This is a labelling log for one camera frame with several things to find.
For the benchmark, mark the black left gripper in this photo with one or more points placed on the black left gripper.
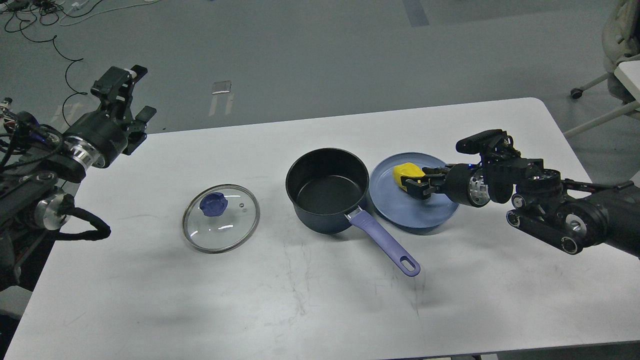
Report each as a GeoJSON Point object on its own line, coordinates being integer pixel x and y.
{"type": "Point", "coordinates": [111, 130]}

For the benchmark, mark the blue round plate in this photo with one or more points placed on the blue round plate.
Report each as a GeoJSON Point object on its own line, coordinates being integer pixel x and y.
{"type": "Point", "coordinates": [397, 206]}

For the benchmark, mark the white office chair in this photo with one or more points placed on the white office chair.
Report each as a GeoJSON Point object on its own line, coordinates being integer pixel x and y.
{"type": "Point", "coordinates": [620, 43]}

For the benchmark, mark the yellow potato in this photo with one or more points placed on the yellow potato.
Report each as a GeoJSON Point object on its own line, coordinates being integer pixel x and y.
{"type": "Point", "coordinates": [408, 170]}

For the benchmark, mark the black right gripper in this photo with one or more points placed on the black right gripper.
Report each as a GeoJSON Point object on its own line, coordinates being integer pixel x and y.
{"type": "Point", "coordinates": [462, 183]}

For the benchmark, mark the clear tape piece on floor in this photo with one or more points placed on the clear tape piece on floor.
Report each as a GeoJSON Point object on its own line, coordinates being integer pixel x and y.
{"type": "Point", "coordinates": [221, 87]}

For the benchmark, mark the dark blue saucepan purple handle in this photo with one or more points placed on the dark blue saucepan purple handle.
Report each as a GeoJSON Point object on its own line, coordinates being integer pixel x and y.
{"type": "Point", "coordinates": [328, 188]}

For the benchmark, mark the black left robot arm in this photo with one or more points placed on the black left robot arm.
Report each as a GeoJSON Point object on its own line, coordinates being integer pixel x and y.
{"type": "Point", "coordinates": [36, 156]}

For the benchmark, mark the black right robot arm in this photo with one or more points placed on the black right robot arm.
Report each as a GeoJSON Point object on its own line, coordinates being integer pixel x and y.
{"type": "Point", "coordinates": [567, 214]}

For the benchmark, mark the glass lid purple knob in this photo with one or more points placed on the glass lid purple knob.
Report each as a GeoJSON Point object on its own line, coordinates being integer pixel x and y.
{"type": "Point", "coordinates": [220, 218]}

